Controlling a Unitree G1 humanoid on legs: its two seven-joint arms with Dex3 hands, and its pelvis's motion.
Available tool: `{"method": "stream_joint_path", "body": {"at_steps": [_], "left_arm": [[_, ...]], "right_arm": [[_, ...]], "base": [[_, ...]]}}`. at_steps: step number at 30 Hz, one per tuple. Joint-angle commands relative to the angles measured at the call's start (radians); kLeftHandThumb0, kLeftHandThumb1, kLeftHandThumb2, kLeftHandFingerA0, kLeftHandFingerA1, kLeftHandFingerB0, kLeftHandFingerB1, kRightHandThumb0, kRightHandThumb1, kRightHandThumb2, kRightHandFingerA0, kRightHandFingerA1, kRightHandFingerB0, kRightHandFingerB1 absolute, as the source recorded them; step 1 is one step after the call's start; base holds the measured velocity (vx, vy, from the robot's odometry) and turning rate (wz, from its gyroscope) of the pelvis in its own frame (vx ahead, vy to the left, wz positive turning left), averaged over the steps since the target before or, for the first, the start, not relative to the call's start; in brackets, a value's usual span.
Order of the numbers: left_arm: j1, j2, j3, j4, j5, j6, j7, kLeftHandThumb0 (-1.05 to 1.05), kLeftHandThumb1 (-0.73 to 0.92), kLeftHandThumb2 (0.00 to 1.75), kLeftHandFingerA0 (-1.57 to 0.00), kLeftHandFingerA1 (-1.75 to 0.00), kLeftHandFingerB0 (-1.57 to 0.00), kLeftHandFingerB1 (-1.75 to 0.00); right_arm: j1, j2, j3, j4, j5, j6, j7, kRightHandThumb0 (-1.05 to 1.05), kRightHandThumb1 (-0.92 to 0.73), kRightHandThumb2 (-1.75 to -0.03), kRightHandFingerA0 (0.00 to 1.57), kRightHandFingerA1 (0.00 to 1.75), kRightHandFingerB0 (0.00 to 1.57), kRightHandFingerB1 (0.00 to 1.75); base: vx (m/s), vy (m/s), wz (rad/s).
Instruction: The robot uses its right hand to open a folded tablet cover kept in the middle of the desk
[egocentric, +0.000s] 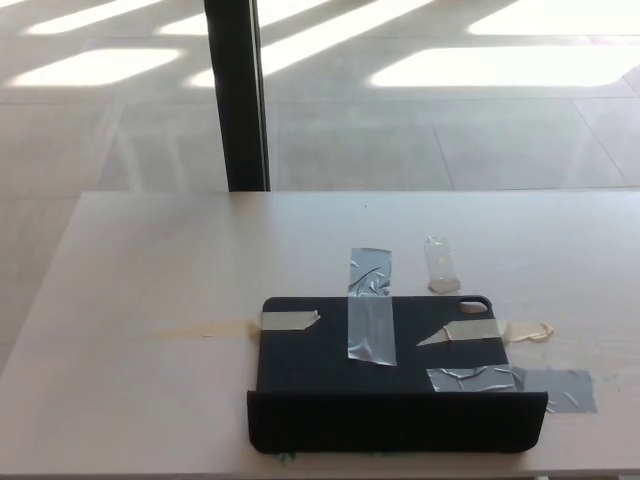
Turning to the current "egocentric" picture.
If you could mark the black folding tablet cover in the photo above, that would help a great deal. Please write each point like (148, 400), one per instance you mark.
(310, 370)

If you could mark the beige masking tape long tail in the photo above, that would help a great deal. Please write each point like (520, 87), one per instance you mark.
(280, 322)

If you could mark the beige masking tape crumpled end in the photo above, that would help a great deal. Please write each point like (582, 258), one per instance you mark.
(480, 331)

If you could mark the wide wrinkled grey tape strip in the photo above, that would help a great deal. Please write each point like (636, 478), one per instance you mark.
(505, 382)

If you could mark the long grey duct tape strip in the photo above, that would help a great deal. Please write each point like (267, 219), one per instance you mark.
(371, 310)

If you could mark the black window frame post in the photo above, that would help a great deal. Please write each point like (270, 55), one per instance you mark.
(237, 95)

